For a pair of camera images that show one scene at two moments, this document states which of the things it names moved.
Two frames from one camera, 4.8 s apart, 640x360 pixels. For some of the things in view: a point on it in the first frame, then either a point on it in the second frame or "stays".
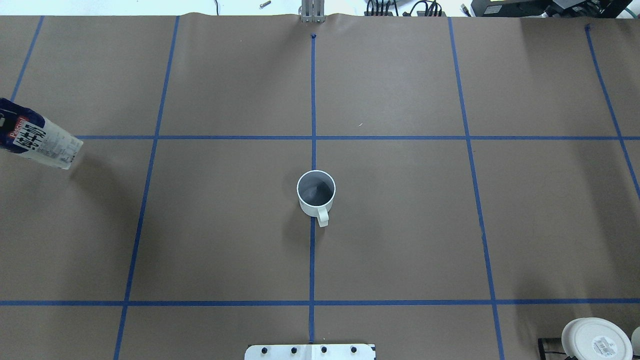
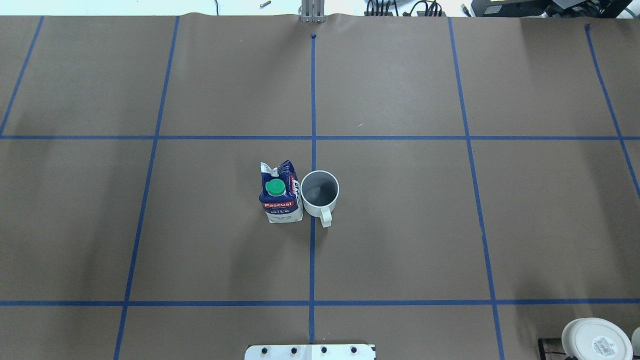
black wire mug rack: (542, 351) stays
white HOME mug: (316, 190) stays
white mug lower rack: (594, 338) stays
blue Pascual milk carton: (25, 131) -> (280, 193)
